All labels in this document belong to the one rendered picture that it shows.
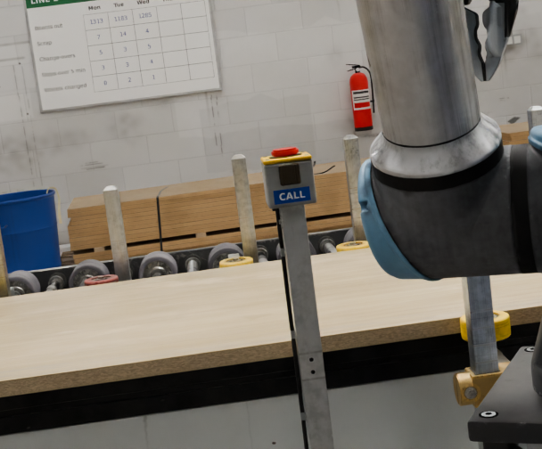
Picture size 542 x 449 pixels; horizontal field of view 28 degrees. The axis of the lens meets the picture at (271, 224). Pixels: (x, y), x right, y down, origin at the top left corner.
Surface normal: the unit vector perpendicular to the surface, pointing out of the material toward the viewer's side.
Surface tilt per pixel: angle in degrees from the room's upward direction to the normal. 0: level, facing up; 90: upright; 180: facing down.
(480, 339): 90
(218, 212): 90
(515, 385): 0
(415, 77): 113
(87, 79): 90
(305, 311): 90
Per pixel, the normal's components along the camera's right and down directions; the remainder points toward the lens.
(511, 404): -0.12, -0.98
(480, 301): 0.07, 0.15
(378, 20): -0.66, 0.51
